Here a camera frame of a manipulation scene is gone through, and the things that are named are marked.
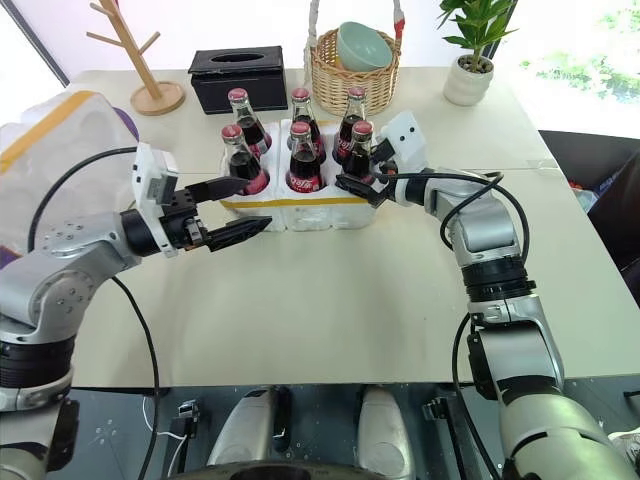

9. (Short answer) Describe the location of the white ribbed plant pot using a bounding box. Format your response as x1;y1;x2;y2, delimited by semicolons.
442;53;496;108

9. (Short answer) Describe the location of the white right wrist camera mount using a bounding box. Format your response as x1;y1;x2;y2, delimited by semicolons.
381;112;429;175

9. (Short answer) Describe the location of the black floor bracket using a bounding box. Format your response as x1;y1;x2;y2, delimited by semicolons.
421;396;464;480

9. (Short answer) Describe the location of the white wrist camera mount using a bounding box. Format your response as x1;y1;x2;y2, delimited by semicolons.
130;142;180;259
381;112;429;175

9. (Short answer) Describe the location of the black tissue box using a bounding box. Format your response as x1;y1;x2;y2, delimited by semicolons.
188;45;289;117

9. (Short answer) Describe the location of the black floor connector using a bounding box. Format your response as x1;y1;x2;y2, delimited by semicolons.
167;399;202;451

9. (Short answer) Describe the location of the pale green bowl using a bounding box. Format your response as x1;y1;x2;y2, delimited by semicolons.
335;21;394;73

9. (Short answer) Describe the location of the black round robot waist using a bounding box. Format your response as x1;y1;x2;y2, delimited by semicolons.
173;461;397;480

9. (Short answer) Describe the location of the glass cola bottle red cap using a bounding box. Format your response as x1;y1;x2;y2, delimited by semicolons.
331;85;369;165
227;87;274;159
341;119;379;187
219;124;272;197
288;87;329;165
284;121;324;196

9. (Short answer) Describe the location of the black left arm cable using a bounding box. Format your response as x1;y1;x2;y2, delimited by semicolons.
27;146;161;480

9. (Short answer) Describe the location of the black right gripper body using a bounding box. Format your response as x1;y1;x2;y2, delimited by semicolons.
371;159;402;202

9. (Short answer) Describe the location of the silver rounded robot leg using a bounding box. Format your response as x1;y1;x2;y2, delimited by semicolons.
206;387;292;470
356;386;417;480

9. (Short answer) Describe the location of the wicker basket with rope handle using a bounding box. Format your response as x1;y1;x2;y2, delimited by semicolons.
302;0;405;118

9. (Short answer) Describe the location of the wooden mug tree stand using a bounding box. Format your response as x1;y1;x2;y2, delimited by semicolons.
85;0;187;117

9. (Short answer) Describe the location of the green leafy plant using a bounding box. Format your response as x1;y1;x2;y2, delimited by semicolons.
435;0;519;74

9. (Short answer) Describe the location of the thin white floor cable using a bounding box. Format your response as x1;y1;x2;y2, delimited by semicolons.
141;396;190;477

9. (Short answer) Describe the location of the black bin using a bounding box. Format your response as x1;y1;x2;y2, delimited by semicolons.
537;129;640;275

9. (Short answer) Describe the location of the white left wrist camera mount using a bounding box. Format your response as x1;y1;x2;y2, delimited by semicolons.
130;142;180;259

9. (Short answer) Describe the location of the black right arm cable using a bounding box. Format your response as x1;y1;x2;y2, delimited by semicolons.
382;169;531;480

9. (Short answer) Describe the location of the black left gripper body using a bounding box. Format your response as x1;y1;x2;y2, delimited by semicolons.
159;187;209;252

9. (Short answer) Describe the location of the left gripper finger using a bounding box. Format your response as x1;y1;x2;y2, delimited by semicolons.
185;175;250;203
204;215;274;253

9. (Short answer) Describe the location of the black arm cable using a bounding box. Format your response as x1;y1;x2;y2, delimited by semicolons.
382;169;531;480
27;146;161;480

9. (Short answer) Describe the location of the white foam crate yellow tape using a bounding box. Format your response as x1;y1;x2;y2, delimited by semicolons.
217;117;384;234

